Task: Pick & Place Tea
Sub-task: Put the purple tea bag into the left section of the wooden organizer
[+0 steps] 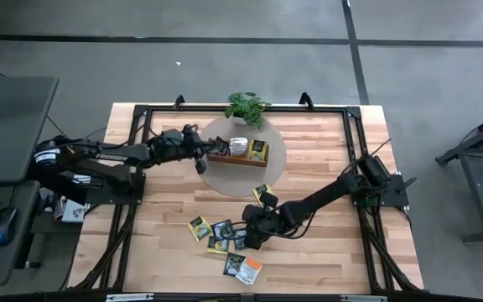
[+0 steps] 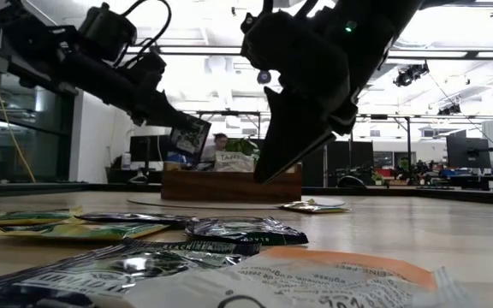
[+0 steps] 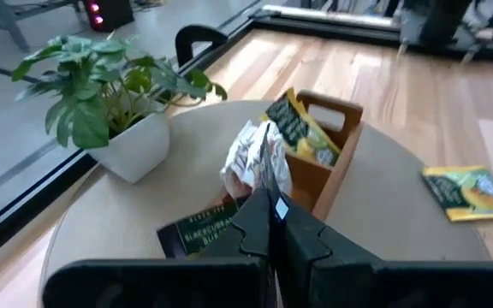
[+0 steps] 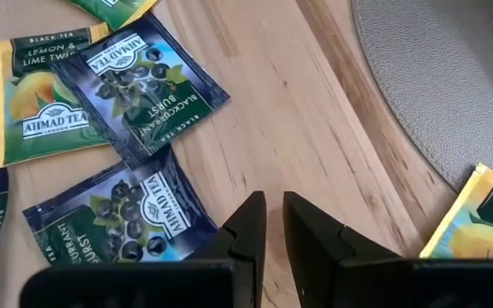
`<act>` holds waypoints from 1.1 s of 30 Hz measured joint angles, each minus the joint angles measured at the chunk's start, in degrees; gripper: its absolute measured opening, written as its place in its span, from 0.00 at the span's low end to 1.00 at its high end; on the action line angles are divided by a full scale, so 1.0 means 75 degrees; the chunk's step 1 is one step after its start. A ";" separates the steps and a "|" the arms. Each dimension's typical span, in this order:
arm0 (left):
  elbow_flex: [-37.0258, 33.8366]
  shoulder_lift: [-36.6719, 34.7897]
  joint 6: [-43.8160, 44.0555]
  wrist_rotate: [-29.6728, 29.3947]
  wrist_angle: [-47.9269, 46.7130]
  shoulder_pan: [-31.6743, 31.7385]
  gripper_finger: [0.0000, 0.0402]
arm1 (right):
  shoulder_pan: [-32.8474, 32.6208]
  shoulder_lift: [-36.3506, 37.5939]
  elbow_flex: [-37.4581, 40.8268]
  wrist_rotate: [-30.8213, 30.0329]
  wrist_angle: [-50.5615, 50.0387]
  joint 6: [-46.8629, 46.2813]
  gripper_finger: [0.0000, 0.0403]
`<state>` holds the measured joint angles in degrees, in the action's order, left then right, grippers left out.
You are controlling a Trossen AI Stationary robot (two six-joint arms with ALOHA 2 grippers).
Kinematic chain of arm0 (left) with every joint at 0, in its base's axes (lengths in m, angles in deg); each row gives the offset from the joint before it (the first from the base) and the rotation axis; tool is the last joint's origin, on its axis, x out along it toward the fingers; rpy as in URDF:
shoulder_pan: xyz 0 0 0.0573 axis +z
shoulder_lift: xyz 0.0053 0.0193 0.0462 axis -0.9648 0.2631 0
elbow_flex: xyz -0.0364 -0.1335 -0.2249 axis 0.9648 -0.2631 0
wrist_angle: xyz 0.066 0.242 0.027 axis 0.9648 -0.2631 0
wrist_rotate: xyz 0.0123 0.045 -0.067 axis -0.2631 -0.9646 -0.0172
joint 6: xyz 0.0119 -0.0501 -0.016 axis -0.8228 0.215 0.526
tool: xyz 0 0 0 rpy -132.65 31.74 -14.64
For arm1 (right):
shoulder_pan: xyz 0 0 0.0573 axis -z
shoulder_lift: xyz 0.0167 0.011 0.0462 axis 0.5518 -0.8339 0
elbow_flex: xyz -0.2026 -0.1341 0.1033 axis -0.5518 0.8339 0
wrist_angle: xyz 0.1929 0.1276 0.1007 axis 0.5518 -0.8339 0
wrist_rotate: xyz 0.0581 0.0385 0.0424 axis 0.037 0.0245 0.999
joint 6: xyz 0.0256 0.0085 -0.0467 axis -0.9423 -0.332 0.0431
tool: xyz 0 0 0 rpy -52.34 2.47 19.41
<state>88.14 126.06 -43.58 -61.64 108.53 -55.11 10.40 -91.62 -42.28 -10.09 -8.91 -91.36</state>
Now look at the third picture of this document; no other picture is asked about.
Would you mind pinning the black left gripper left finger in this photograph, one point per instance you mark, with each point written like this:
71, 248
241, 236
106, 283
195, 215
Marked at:
251, 233

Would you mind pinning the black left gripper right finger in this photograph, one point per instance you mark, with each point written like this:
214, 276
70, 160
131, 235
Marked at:
302, 244

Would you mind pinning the lemon lime tea packet green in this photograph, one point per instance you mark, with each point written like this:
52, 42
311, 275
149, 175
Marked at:
302, 128
469, 192

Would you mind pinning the wooden tea organizer box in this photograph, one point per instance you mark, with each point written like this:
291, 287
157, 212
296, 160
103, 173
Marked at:
328, 179

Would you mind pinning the round grey placemat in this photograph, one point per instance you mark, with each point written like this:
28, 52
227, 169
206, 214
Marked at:
144, 201

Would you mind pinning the potted plant white pot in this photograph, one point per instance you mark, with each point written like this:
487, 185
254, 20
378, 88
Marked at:
101, 94

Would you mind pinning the black device red lights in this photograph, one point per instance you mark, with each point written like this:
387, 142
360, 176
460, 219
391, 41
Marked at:
107, 13

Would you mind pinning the grey table legs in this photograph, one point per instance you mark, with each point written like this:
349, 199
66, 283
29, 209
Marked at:
2, 21

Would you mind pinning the black aluminium table frame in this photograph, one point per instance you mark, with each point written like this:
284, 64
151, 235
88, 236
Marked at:
28, 194

